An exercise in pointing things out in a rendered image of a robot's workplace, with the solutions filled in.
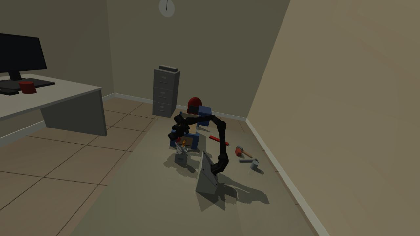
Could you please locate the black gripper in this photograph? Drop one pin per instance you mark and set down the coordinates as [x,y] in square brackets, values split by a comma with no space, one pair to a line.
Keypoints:
[179,133]

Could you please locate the grey cylinder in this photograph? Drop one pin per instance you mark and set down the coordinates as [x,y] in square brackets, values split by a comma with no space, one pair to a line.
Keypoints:
[254,165]

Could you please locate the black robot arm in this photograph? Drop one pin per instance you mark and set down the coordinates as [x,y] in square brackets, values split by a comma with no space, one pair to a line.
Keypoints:
[221,127]

